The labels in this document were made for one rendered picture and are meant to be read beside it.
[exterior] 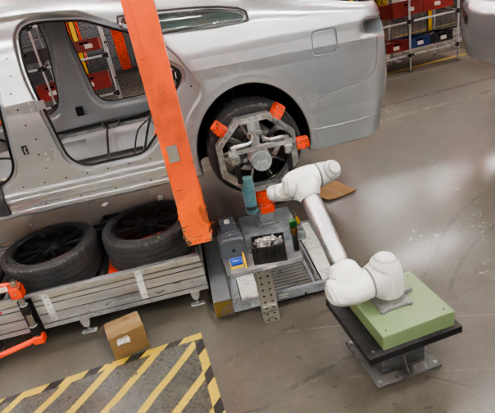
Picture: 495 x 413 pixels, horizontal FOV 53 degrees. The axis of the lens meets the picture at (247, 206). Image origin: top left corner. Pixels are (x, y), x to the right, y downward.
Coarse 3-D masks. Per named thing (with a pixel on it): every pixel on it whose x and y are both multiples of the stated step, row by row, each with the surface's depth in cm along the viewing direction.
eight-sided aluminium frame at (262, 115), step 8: (256, 112) 326; (264, 112) 323; (232, 120) 324; (240, 120) 321; (248, 120) 322; (272, 120) 325; (280, 120) 326; (232, 128) 322; (288, 128) 329; (224, 136) 324; (216, 144) 328; (224, 144) 326; (296, 144) 335; (216, 152) 332; (296, 152) 337; (224, 160) 331; (296, 160) 339; (224, 168) 333; (224, 176) 336; (232, 176) 342; (280, 176) 343; (256, 184) 347; (264, 184) 344; (272, 184) 350
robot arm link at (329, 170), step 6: (318, 162) 262; (324, 162) 261; (330, 162) 257; (336, 162) 257; (318, 168) 258; (324, 168) 258; (330, 168) 256; (336, 168) 256; (324, 174) 258; (330, 174) 256; (336, 174) 257; (324, 180) 259; (330, 180) 261
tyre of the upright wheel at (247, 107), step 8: (248, 96) 343; (256, 96) 344; (232, 104) 336; (240, 104) 329; (248, 104) 326; (256, 104) 327; (264, 104) 328; (272, 104) 331; (216, 112) 346; (224, 112) 333; (232, 112) 326; (240, 112) 327; (248, 112) 328; (224, 120) 328; (288, 120) 335; (208, 128) 347; (296, 128) 339; (208, 136) 339; (216, 136) 331; (296, 136) 341; (208, 144) 335; (208, 152) 337; (216, 160) 339; (216, 168) 341; (232, 184) 349
